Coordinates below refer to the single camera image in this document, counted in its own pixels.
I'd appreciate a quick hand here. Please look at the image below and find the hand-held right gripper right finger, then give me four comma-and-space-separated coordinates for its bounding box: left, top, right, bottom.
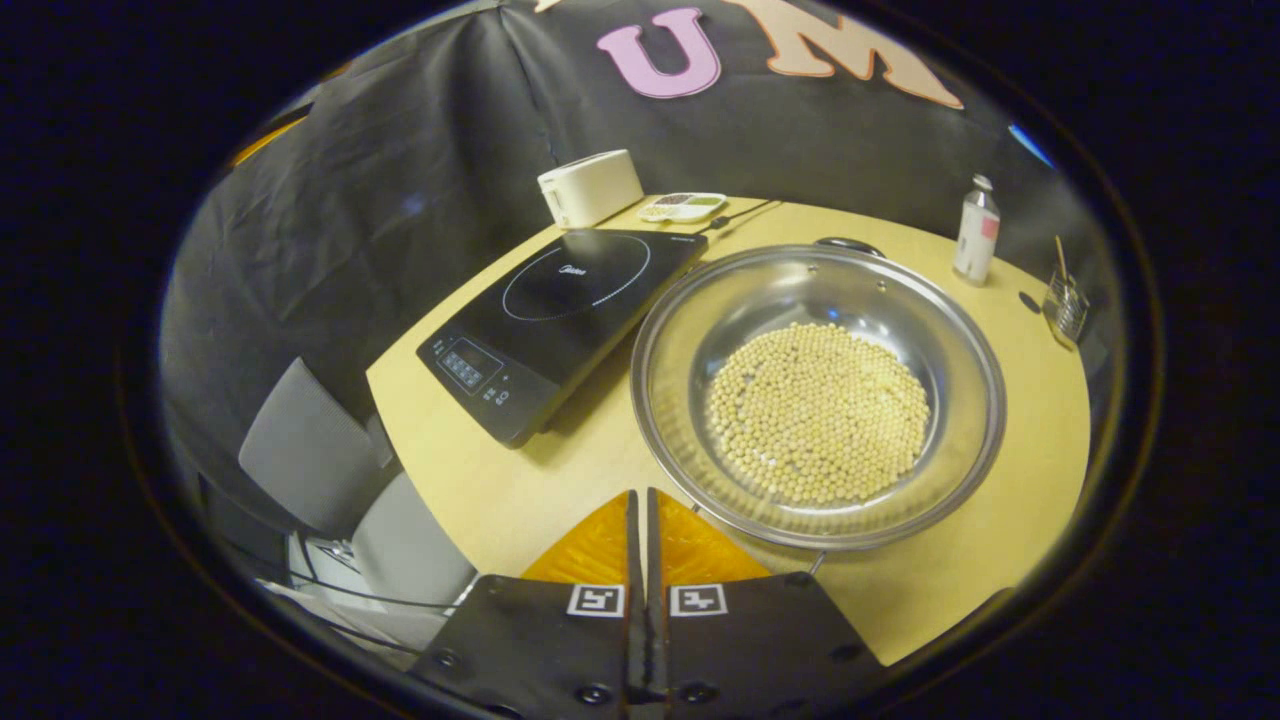
645, 488, 886, 720

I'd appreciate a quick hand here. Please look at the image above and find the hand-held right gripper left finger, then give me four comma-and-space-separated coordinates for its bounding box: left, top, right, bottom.
410, 490, 646, 720

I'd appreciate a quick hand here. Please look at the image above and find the black induction cooktop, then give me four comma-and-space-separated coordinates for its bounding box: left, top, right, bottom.
417, 228, 709, 448

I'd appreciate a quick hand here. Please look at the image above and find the steel pot with black handles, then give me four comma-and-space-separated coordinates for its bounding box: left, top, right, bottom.
630, 237, 1008, 576

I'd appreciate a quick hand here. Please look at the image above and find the pile of soybeans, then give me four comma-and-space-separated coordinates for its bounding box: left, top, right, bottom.
705, 322, 933, 506

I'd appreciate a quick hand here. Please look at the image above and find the grey chair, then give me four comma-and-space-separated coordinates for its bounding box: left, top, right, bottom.
238, 358, 477, 641

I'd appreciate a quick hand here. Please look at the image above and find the white toaster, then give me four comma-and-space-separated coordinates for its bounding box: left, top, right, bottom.
537, 150, 646, 229

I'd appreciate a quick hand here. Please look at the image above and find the white divided bean dish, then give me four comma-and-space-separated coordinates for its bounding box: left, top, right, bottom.
638, 192, 728, 224

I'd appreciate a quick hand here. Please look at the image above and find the small glass jar with stick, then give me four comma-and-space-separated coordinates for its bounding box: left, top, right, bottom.
1042, 235, 1091, 346

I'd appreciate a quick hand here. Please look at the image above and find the white bottle with pink label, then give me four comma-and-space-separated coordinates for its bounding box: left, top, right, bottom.
952, 175, 1001, 288

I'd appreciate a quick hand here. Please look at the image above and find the black power cable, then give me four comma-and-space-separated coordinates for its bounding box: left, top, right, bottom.
700, 200, 781, 236

